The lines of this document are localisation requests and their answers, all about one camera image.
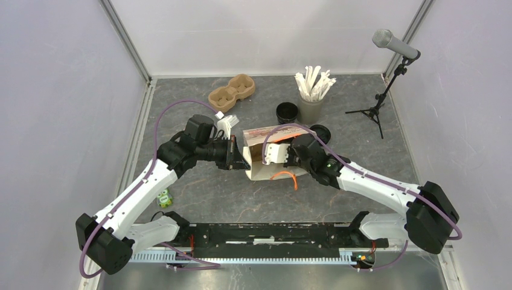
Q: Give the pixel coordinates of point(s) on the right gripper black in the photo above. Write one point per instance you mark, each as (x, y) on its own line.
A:
(290, 162)

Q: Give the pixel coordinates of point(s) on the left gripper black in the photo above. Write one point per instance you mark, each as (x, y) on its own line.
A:
(233, 159)

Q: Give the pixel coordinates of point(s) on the brown paper bag orange handles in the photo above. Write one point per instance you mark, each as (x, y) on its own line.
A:
(253, 151)

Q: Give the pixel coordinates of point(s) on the black coffee cup white lettering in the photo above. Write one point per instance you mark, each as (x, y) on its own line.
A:
(286, 112)

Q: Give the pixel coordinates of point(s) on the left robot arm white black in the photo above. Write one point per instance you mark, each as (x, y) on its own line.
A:
(110, 237)

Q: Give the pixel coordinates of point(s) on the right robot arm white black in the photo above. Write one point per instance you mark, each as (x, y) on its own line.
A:
(423, 214)

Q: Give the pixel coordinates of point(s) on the grey straw holder cup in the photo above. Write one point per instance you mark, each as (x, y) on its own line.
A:
(309, 112)

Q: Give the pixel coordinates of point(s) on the white wrapped straws bundle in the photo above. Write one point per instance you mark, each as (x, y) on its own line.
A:
(313, 85)

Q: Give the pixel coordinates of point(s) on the small green toy box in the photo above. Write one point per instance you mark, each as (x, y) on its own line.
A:
(164, 199)

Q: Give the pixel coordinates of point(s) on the black microphone tripod stand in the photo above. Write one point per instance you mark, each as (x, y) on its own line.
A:
(373, 112)

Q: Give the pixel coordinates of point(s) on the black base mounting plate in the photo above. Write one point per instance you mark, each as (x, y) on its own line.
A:
(273, 240)

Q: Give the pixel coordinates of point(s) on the grey microphone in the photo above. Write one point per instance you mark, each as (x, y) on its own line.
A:
(385, 39)

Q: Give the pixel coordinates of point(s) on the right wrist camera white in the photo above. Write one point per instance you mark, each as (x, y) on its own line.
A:
(276, 153)

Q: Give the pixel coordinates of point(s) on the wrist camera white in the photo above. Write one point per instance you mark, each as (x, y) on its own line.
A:
(224, 125)
(276, 153)

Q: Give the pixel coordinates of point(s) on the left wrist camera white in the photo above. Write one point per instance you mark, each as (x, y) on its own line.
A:
(224, 125)

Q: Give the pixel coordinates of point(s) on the white toothed cable rail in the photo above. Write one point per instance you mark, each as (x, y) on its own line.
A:
(170, 257)

